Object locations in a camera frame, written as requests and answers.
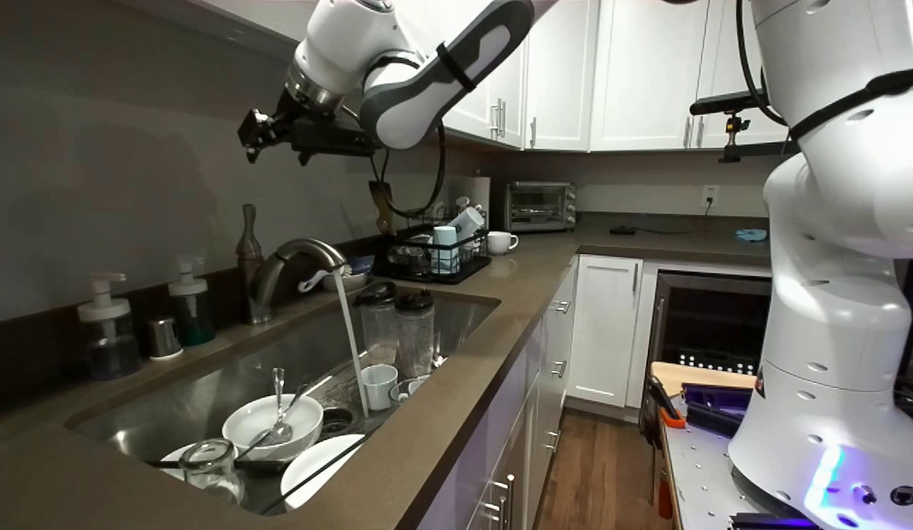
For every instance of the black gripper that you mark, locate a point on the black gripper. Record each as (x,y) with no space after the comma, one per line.
(303,126)

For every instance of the brushed steel faucet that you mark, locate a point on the brushed steel faucet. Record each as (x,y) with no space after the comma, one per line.
(263,272)

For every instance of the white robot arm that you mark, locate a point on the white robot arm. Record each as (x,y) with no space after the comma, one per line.
(823,431)

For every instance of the wooden spatula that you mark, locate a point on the wooden spatula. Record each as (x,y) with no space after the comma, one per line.
(381,198)

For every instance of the small metal cup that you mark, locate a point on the small metal cup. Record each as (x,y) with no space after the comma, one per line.
(166,344)

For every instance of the black dish drying rack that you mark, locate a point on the black dish drying rack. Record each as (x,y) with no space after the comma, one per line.
(410,250)

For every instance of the light blue cup in rack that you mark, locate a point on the light blue cup in rack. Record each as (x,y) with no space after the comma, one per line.
(446,254)

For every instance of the stainless steel sink basin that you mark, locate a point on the stainless steel sink basin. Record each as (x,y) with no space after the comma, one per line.
(321,359)

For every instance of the clear soap dispenser white pump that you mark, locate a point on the clear soap dispenser white pump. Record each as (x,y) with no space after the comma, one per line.
(107,321)

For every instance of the white mug on counter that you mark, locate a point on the white mug on counter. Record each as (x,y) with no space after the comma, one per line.
(500,241)

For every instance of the white mug in sink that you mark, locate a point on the white mug in sink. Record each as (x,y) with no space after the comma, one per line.
(381,385)

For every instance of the silver toaster oven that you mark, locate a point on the silver toaster oven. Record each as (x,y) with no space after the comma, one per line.
(540,206)

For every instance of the white bowl in sink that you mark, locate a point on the white bowl in sink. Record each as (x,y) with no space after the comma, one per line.
(301,413)

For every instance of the metal spoon in bowl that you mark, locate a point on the metal spoon in bowl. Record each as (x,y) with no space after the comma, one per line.
(281,428)

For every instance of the glass jar in sink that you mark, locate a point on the glass jar in sink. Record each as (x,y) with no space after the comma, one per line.
(207,466)

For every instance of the white plate in sink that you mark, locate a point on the white plate in sink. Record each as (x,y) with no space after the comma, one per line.
(315,466)

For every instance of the black dishwasher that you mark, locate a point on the black dishwasher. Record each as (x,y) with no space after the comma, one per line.
(709,321)

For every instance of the black camera on stand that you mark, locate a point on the black camera on stand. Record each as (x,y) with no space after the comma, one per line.
(730,106)

